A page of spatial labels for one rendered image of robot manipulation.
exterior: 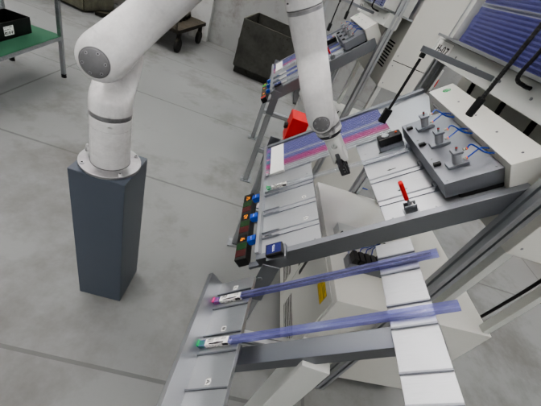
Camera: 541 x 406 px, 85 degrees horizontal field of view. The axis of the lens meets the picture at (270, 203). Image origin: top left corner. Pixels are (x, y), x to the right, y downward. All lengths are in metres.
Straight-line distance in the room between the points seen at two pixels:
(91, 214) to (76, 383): 0.64
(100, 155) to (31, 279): 0.82
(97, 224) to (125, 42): 0.65
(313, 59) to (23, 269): 1.51
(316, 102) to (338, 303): 0.65
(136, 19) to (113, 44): 0.08
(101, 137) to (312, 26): 0.67
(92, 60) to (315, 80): 0.54
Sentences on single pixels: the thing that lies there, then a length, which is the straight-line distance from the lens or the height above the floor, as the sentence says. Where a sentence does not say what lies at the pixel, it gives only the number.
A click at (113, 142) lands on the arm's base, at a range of 1.04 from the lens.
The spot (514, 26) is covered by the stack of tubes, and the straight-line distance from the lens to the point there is 1.11.
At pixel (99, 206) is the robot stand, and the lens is 1.18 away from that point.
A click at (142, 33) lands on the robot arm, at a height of 1.15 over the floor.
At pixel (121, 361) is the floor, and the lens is 1.49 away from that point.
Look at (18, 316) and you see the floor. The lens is 1.64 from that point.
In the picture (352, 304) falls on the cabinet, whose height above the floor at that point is 0.62.
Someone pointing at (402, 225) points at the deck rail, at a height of 0.99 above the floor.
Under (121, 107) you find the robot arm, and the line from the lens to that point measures 0.99.
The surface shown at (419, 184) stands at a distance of 0.96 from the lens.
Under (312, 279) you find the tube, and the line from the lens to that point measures 0.65.
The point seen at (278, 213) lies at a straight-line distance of 1.02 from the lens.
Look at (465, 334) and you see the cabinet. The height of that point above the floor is 0.60.
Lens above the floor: 1.39
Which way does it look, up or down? 37 degrees down
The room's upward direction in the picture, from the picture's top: 24 degrees clockwise
